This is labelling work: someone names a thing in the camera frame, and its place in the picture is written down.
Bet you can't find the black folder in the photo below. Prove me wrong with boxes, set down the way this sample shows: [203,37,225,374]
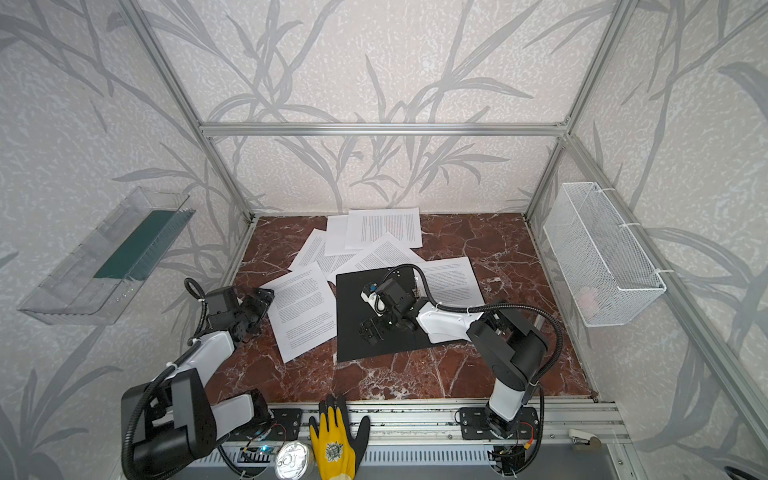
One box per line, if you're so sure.
[336,258,484,362]

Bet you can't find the printed paper sheet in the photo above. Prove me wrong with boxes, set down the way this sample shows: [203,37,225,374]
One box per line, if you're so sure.
[420,257,485,307]
[263,263,337,363]

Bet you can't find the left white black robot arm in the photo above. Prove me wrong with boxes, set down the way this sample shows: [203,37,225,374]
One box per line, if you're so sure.
[121,277,275,479]

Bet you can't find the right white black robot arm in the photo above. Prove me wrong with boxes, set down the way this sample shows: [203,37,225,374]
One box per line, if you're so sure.
[360,264,564,439]

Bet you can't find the printed paper middle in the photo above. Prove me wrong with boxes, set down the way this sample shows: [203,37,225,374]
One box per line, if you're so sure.
[289,229,354,276]

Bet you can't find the printed paper back underneath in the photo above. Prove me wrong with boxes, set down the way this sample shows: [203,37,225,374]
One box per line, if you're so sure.
[325,215,351,256]

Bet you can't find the printed paper top back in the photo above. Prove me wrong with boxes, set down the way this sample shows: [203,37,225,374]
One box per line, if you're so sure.
[345,208,423,250]

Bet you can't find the yellow black work glove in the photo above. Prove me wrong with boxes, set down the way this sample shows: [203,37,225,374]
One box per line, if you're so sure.
[309,394,371,480]

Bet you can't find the clear plastic tray green base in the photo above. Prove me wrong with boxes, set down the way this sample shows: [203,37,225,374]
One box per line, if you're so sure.
[18,187,195,326]

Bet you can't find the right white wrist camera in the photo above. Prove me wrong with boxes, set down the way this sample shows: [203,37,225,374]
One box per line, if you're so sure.
[361,282,386,316]

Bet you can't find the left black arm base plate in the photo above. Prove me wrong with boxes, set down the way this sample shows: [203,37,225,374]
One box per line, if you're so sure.
[236,408,303,441]

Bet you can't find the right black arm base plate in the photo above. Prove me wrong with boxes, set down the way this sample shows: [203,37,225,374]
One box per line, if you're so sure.
[455,407,540,443]

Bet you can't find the white wire mesh basket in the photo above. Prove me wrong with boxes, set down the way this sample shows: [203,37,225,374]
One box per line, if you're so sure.
[543,182,666,327]

